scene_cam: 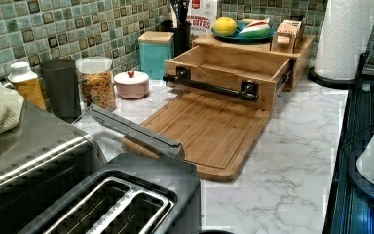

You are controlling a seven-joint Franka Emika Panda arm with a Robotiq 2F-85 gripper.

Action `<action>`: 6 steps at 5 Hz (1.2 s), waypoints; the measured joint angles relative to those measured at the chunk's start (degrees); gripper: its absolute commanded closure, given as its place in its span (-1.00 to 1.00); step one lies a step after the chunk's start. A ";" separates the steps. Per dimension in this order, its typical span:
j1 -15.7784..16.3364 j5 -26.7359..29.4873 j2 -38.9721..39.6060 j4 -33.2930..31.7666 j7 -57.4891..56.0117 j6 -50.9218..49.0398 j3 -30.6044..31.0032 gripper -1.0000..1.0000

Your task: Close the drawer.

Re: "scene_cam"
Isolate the wooden drawer with black handle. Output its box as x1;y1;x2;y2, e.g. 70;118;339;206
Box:
163;45;295;110

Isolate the wooden drawer cabinet box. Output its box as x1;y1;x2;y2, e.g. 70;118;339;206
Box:
192;35;315;91

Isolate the bamboo cutting board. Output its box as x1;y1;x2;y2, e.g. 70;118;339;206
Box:
121;92;272;183

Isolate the pink lidded sugar bowl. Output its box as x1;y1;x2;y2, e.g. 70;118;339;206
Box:
114;70;150;99

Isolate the teal canister with wooden lid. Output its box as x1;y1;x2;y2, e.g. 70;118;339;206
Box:
138;31;174;80

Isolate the black utensil holder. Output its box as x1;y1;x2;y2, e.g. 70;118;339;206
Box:
160;0;191;57

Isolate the blue plate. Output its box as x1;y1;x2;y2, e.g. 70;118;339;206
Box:
211;23;275;43

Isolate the clear cereal jar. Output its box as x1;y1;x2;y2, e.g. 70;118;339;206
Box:
75;57;116;111

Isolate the yellow lemon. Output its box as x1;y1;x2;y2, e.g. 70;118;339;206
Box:
213;17;237;36

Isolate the black two-slot toaster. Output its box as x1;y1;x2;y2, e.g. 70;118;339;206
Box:
19;153;201;234

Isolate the cinnamon bites cereal box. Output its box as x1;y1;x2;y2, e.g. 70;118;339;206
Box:
187;0;218;40

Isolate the toy watermelon slice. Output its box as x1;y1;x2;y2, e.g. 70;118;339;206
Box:
240;18;271;39

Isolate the small wooden knife block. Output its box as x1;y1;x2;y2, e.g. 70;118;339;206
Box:
270;19;304;53

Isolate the dark grey tumbler cup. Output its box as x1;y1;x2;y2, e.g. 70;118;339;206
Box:
41;58;81;123

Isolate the white-capped orange spice bottle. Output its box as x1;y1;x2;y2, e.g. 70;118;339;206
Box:
8;62;46;109

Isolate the stainless steel toaster oven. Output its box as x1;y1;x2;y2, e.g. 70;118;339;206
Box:
0;101;106;234

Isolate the black paper towel holder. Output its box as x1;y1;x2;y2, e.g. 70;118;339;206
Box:
308;53;369;90

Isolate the white paper towel roll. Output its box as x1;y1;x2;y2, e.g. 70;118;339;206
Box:
314;0;374;81

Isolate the grey oven door handle bar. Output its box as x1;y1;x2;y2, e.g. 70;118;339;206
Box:
85;104;185;160

